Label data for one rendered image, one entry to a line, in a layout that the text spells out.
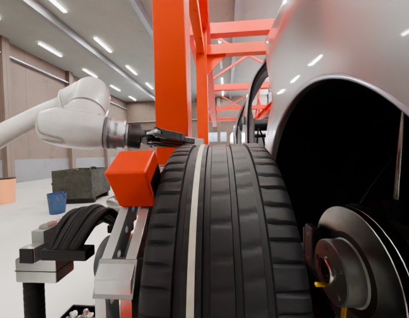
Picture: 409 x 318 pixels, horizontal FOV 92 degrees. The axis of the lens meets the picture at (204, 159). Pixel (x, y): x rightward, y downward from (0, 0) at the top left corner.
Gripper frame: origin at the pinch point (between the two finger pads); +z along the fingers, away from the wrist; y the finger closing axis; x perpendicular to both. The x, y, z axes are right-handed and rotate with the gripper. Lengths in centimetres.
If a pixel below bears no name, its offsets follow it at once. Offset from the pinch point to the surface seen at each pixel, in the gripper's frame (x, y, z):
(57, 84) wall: 682, -1200, -474
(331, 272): -36, 20, 29
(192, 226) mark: -23.2, 28.7, -9.0
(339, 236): -28.3, 19.0, 35.1
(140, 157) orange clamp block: -11.3, 20.9, -16.8
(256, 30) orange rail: 269, -166, 160
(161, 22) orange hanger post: 66, -20, -10
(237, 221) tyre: -22.5, 30.7, -2.3
